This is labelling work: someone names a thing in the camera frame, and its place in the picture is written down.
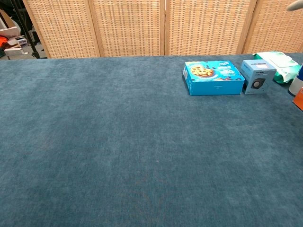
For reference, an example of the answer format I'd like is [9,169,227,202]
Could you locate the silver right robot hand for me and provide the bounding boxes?
[286,0,303,11]

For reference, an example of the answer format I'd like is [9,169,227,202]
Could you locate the small light blue speaker box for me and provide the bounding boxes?
[241,59,277,95]

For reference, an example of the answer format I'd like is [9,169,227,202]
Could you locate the orange biscuit box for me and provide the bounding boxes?
[292,87,303,109]

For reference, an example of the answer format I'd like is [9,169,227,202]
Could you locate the blue cookie box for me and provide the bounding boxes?
[182,60,246,96]

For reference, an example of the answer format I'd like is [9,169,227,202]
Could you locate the green wet wipes pack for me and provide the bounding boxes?
[252,51,302,84]

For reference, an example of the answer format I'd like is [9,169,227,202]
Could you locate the blue soda can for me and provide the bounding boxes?
[288,63,303,97]

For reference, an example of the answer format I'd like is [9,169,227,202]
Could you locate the wicker folding screen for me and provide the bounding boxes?
[22,0,303,59]

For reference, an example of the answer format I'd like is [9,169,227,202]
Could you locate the dark blue table cloth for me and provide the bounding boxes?
[0,52,303,227]

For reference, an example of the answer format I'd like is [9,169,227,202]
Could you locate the black tripod stand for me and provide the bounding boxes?
[10,0,41,59]

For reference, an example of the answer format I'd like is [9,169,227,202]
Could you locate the orange cloth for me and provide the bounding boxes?
[0,35,10,50]

